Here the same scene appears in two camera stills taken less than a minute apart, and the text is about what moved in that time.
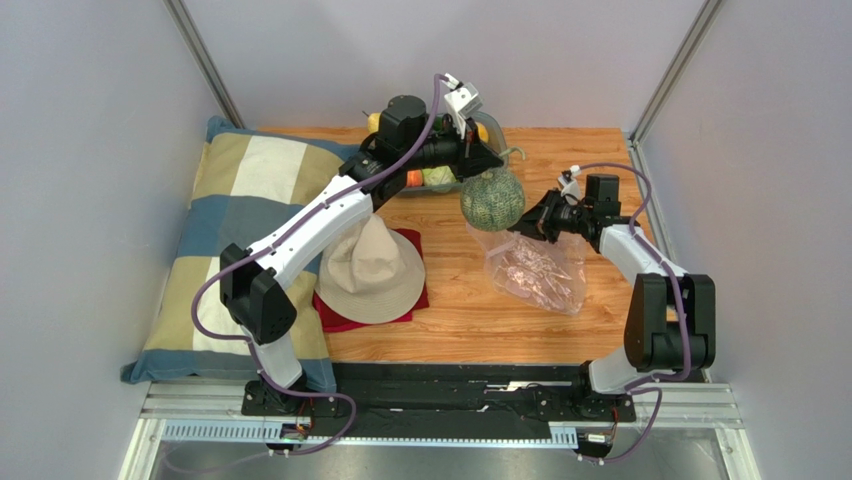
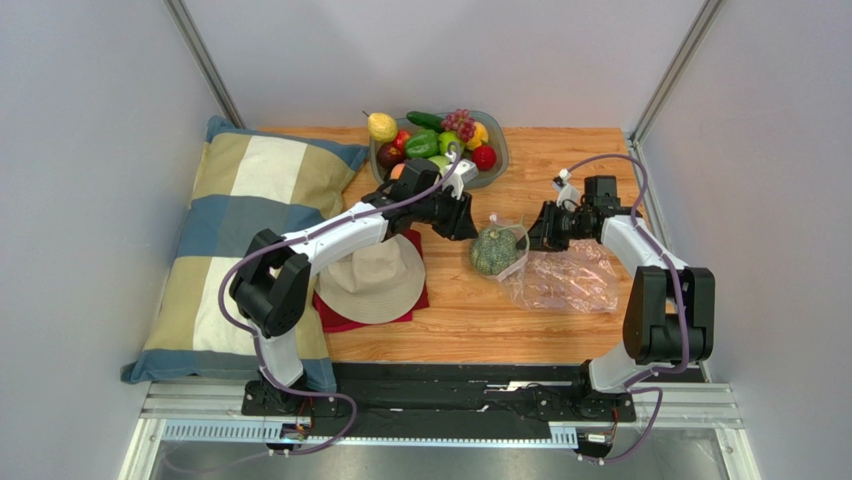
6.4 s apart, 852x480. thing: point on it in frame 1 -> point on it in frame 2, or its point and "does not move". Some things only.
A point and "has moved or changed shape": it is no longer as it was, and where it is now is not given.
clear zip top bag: (550, 275) has moved or changed shape
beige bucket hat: (371, 274) does not move
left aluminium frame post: (184, 22) does not move
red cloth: (330, 322) does not move
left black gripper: (472, 158) -> (460, 225)
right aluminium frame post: (680, 62) does not move
